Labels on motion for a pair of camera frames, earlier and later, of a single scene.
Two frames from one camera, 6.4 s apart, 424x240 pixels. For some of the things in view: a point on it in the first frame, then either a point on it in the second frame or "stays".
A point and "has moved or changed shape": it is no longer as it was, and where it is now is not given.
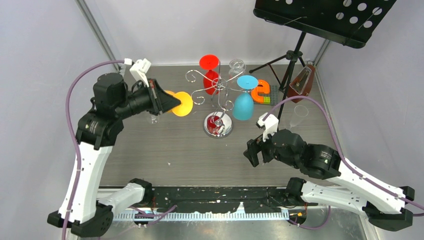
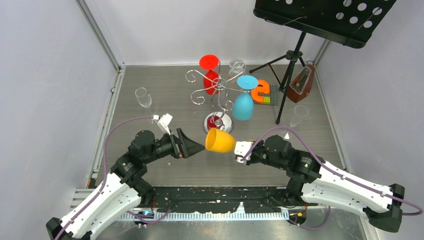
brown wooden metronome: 301,84 stays
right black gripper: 253,146 stays
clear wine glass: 155,119 has moved or changed shape
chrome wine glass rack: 218,124 stays
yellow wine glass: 186,105 to 217,141
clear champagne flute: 300,111 stays
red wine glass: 210,62 stays
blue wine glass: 243,106 stays
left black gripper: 161,101 to 183,146
